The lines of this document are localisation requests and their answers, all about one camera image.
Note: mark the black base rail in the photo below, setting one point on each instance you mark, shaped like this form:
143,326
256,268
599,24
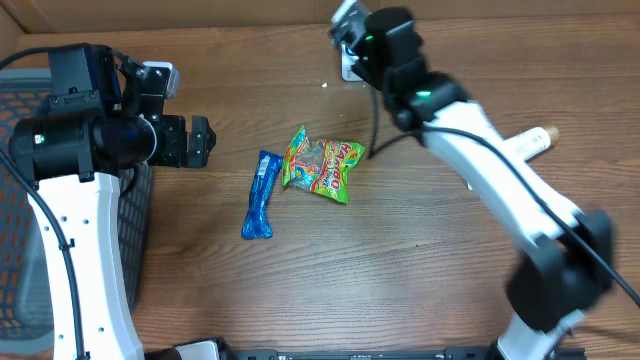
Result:
217,348

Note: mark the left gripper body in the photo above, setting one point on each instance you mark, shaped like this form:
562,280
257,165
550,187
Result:
170,147

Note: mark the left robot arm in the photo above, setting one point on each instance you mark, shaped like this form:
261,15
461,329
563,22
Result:
106,116

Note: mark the white barcode scanner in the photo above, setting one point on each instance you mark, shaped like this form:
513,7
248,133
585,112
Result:
348,60

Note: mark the green Haribo gummy bag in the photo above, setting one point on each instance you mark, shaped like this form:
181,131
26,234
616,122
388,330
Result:
320,166

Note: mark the white tube with gold cap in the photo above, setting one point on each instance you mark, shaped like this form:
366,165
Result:
533,142

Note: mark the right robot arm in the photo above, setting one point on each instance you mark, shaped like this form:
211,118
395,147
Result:
566,255

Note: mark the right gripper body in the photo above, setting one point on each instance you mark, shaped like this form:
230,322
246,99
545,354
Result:
371,69

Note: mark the blue snack bar wrapper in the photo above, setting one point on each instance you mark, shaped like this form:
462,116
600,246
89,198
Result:
256,224

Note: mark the grey plastic shopping basket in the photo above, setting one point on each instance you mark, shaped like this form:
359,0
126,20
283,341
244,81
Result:
27,325

